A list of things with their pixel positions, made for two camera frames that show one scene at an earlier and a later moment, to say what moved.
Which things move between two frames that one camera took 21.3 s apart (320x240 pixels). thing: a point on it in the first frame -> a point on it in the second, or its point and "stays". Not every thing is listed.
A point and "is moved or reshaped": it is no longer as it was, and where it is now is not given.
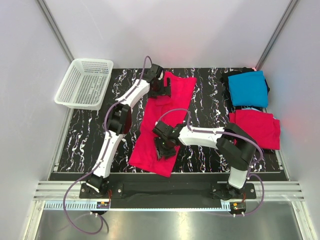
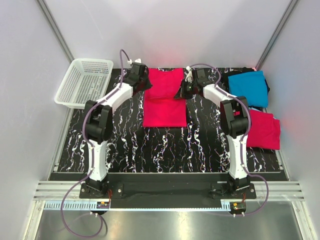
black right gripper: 164,151 -> 184,90
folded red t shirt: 262,126 stays
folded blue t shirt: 249,89 stays
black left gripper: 163,89 -> 144,81
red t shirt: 175,108 is moved or reshaped
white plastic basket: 85,85 stays
